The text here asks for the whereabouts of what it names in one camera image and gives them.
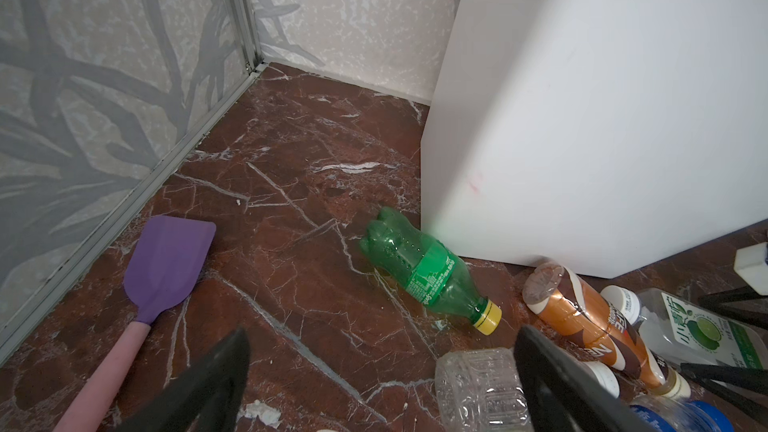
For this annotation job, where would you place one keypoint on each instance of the clear bottle blue label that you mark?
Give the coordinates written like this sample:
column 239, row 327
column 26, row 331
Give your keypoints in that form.
column 667, row 415

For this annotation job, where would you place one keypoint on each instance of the clear bottle lime label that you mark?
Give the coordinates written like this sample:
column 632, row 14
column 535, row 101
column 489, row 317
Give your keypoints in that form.
column 682, row 332

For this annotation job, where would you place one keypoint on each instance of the purple spatula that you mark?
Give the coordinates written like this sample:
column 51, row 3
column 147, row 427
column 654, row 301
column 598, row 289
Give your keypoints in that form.
column 162, row 272

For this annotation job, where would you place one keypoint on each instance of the green bottle yellow cap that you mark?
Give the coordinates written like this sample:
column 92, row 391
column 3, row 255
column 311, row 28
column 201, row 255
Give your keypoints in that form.
column 427, row 270

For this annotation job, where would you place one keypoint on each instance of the clear bottle white cap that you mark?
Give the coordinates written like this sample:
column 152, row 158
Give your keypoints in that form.
column 480, row 390

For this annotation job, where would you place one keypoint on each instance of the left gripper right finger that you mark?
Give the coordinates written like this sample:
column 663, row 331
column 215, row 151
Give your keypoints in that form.
column 562, row 397

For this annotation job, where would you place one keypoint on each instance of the white bin with green liner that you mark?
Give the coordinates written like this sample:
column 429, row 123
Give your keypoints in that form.
column 603, row 134

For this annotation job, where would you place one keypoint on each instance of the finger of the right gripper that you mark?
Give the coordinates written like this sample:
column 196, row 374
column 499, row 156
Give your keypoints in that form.
column 716, row 379
column 720, row 303

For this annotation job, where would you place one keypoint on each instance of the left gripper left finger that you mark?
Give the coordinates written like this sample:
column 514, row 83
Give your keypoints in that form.
column 206, row 397

